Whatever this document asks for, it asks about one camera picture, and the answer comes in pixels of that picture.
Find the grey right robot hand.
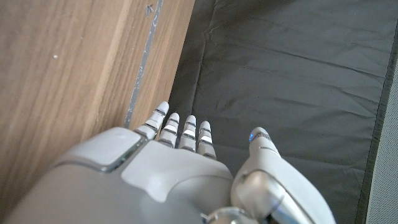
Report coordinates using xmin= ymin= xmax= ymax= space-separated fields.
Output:
xmin=2 ymin=101 xmax=337 ymax=224

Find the black backdrop curtain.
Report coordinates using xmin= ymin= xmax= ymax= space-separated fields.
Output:
xmin=167 ymin=0 xmax=398 ymax=224

